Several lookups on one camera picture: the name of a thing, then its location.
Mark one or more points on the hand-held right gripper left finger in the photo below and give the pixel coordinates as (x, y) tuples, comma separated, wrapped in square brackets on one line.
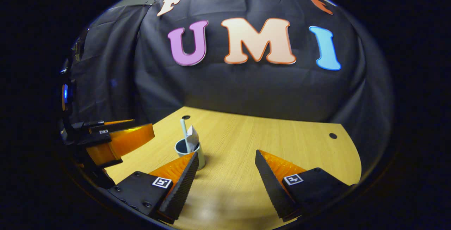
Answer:
[(179, 191)]

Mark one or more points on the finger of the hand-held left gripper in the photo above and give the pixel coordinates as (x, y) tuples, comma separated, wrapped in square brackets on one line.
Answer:
[(91, 127), (119, 143)]

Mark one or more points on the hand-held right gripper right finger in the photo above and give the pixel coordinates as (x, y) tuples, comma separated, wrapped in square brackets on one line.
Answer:
[(275, 187)]

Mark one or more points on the white toothpaste tube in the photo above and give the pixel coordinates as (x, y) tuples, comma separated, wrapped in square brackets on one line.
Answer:
[(192, 136)]

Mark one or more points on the pale green toothbrush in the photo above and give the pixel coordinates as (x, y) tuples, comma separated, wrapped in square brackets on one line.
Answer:
[(184, 133)]

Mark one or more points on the wooden desktop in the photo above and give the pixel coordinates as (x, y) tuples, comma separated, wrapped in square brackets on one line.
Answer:
[(236, 145)]

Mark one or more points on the black backdrop cloth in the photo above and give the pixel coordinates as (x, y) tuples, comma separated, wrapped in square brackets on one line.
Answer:
[(246, 85)]

